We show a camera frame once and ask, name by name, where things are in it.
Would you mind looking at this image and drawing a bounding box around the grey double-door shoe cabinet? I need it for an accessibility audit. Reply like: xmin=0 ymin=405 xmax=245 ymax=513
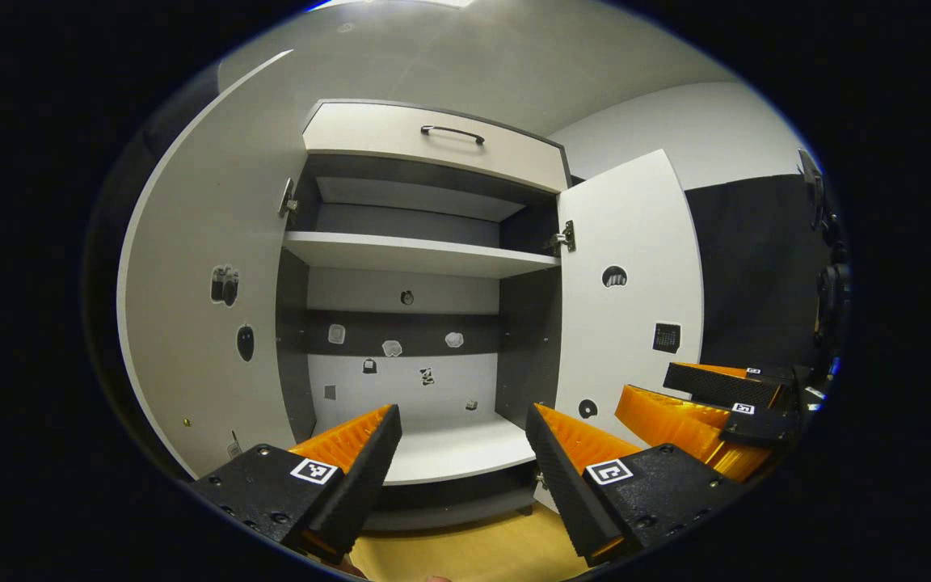
xmin=116 ymin=50 xmax=705 ymax=530

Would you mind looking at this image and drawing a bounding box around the thin black drawer handle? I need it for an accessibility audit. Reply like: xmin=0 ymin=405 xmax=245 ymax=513
xmin=420 ymin=124 xmax=487 ymax=146

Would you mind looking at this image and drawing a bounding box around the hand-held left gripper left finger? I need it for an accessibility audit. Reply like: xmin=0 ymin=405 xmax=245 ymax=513
xmin=179 ymin=403 xmax=403 ymax=565

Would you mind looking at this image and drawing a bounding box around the white cabinet shelf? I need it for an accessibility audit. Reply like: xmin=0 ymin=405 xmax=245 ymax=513
xmin=381 ymin=412 xmax=537 ymax=486
xmin=282 ymin=231 xmax=562 ymax=280

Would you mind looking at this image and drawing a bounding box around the beige shoe cabinet door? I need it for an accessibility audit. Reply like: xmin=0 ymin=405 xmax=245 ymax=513
xmin=542 ymin=149 xmax=705 ymax=510
xmin=116 ymin=50 xmax=309 ymax=479

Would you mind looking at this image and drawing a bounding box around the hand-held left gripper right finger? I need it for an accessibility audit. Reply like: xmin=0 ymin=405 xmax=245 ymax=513
xmin=525 ymin=403 xmax=749 ymax=567

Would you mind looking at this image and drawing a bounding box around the beige cabinet drawer front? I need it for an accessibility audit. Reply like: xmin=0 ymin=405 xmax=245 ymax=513
xmin=302 ymin=101 xmax=570 ymax=195

